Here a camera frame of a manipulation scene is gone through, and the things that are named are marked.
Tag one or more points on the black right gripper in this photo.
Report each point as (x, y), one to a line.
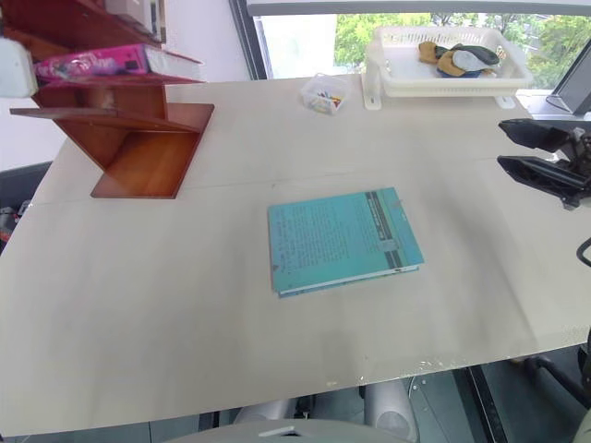
(582, 154)

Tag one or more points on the teal hardcover book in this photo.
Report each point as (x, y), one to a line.
(337, 240)

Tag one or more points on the wooden bookshelf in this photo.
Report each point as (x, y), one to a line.
(152, 138)

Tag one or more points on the pink hardcover book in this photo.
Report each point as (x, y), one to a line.
(92, 62)

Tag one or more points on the dark monitor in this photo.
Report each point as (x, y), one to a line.
(575, 90)

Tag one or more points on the dark green cloth glove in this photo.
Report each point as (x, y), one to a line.
(485, 55)

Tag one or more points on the grey white cloth piece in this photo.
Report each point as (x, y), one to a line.
(466, 60)

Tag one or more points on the plush toy in basket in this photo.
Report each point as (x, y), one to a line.
(429, 51)

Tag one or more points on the white plastic basket rack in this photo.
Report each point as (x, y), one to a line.
(397, 60)

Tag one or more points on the black chair base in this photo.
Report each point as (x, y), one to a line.
(558, 374)

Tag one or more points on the small clear plastic container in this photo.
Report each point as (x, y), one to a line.
(323, 94)

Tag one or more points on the silver rounded cylinder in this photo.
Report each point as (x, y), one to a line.
(392, 410)
(265, 410)

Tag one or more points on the white books on shelf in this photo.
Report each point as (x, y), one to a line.
(138, 16)

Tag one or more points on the white block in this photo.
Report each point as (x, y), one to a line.
(14, 69)

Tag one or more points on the dark window frame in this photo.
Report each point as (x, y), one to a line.
(249, 41)

